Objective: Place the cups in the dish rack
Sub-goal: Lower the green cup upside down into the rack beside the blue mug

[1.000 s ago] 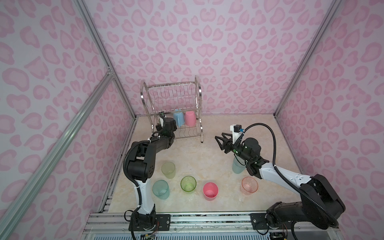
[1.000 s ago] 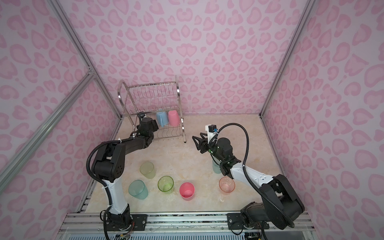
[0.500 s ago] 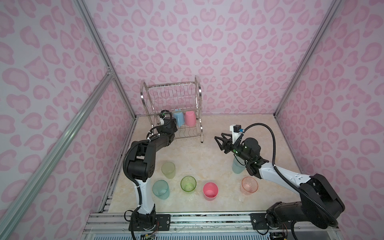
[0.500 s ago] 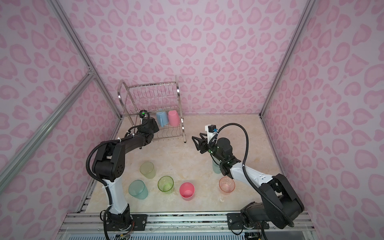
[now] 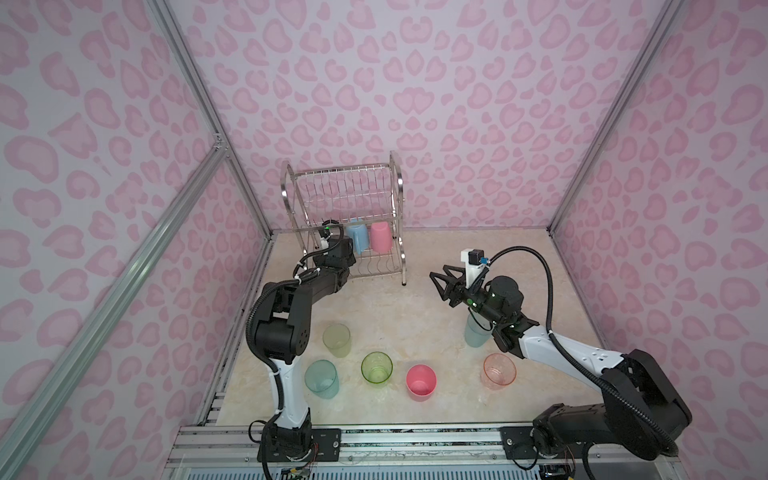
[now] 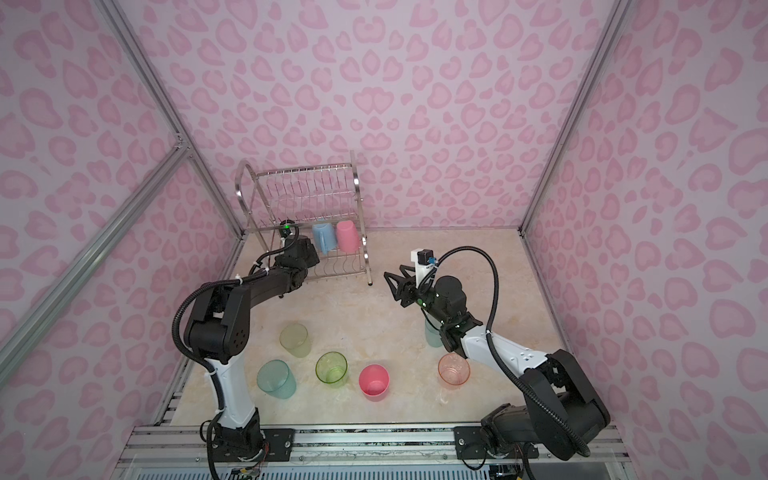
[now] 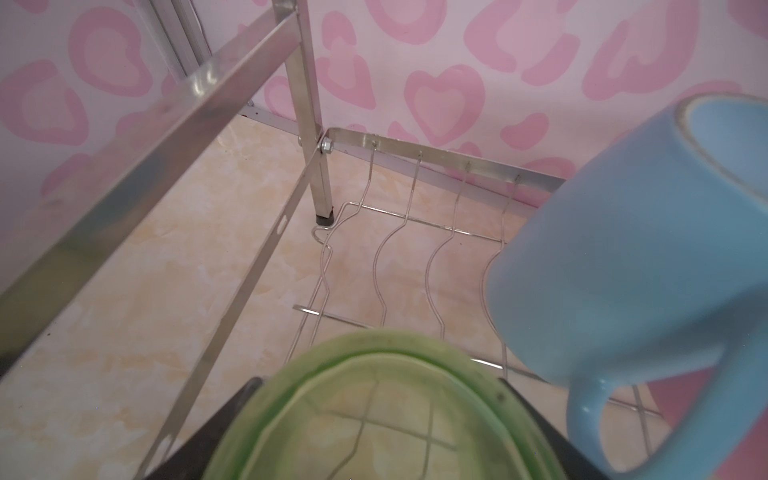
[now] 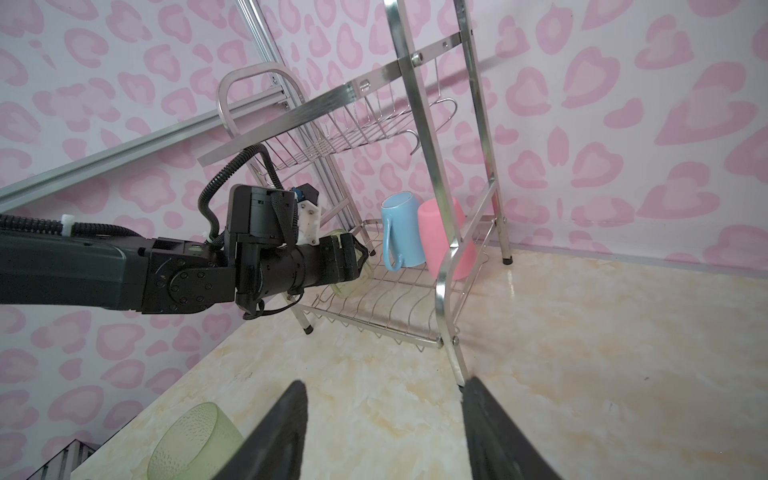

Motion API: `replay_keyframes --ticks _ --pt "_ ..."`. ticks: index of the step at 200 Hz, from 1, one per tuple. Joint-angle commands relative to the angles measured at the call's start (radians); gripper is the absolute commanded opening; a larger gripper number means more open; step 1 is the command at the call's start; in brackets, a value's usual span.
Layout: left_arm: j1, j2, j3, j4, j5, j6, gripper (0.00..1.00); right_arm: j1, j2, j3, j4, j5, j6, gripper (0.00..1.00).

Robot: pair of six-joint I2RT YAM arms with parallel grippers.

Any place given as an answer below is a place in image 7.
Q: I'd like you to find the pink plastic cup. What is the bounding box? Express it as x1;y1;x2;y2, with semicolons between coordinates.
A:
647;368;768;480

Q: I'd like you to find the chrome wire dish rack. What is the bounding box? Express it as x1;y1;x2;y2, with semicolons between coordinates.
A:
0;0;667;480

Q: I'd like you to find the green plastic cup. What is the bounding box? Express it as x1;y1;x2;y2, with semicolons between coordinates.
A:
204;330;565;479

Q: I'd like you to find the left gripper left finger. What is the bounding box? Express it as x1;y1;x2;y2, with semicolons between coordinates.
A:
146;377;264;480

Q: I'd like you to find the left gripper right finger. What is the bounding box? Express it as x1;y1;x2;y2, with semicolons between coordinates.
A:
499;378;606;480

